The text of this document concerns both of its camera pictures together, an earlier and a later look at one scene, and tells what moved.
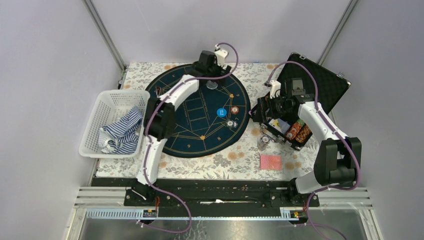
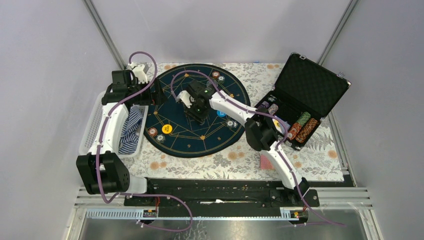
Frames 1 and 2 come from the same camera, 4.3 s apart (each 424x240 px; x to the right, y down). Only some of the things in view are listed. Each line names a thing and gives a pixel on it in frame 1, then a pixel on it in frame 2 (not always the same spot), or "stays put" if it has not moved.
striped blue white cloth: (121, 137) stays put
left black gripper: (225, 72) -> (156, 97)
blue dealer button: (221, 112) stays put
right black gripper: (264, 103) -> (198, 118)
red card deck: (270, 162) stays put
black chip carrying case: (327, 86) stays put
